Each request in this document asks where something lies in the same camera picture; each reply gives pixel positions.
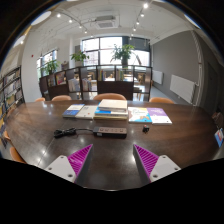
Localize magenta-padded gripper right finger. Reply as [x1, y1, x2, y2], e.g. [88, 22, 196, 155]
[133, 143, 183, 186]

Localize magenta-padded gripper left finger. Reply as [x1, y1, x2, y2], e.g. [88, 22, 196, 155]
[44, 143, 94, 187]

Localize purple and white book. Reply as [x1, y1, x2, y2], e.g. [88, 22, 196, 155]
[146, 107, 173, 126]

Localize colourful cartoon cover book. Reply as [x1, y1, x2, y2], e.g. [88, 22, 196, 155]
[127, 106, 154, 125]

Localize blue cover book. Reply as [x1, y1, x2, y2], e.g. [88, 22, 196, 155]
[61, 103, 86, 119]

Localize white cover book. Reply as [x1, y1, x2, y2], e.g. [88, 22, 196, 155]
[74, 105, 99, 120]

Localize blue printed card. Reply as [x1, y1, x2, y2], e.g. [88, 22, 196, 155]
[214, 127, 224, 148]

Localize white book with blue stripe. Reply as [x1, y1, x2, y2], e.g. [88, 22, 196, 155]
[94, 107, 129, 118]

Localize yellowish thin book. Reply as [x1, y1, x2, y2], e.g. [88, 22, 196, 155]
[93, 113, 129, 121]

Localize thick cream book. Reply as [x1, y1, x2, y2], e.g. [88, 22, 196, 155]
[97, 98, 129, 113]

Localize low dark shelf unit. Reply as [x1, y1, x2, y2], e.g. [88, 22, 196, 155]
[38, 64, 153, 102]

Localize small green potted plant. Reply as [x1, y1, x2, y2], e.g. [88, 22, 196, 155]
[41, 59, 61, 76]

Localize side window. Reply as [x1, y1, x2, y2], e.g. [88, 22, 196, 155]
[36, 49, 58, 77]

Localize large green potted plant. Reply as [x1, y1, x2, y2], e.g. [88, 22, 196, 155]
[111, 43, 136, 66]

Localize large dark-framed window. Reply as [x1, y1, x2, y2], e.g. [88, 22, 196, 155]
[81, 35, 151, 67]

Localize ceiling air conditioner unit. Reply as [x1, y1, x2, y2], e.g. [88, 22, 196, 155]
[93, 14, 118, 30]

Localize round white ceiling lamps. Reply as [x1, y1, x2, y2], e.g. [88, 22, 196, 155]
[13, 0, 201, 48]

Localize ceiling track spotlights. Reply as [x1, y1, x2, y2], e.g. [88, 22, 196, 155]
[54, 2, 149, 36]

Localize large white wall radiator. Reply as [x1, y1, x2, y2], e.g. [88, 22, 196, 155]
[169, 73, 197, 105]

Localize small white wall radiator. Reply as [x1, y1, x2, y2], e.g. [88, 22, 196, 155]
[152, 69, 164, 85]

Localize tall wall bookshelf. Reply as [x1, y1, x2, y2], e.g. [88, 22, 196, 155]
[0, 65, 25, 121]

